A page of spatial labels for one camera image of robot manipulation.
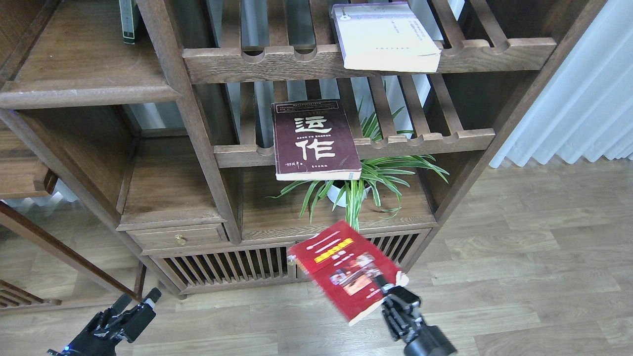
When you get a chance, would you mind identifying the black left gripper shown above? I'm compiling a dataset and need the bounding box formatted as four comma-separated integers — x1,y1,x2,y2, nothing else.
74,288,161,347

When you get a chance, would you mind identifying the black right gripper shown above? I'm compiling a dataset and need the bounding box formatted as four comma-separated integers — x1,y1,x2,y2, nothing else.
373,274,457,356

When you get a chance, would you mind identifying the red paperback book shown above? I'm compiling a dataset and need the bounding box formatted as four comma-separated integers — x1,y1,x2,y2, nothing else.
288,221,409,326

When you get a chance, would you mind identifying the white paperback book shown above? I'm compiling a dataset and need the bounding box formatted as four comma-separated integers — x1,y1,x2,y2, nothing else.
331,1,441,73

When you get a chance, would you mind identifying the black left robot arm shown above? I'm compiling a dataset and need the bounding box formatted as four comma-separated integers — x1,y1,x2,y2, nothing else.
47,288,161,356

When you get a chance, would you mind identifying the brass drawer knob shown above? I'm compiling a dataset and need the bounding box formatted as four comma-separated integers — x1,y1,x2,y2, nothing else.
175,234,187,246

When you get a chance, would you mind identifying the white plant pot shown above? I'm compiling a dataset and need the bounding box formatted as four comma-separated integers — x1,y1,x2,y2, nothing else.
326,180,371,208

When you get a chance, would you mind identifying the green spider plant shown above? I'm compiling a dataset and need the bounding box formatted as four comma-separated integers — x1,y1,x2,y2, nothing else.
271,99,448,228

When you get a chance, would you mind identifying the dark wooden bookshelf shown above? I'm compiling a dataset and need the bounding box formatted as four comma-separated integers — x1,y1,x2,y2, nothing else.
1,0,606,297

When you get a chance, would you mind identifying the dark maroon book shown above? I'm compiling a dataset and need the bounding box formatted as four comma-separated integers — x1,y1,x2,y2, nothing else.
271,99,362,181

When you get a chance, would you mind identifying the white pleated curtain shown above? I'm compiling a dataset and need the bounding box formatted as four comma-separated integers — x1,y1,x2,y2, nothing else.
489,0,633,168

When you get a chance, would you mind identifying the dark green upright book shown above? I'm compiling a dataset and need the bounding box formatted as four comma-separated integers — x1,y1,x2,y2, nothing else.
118,0,141,45

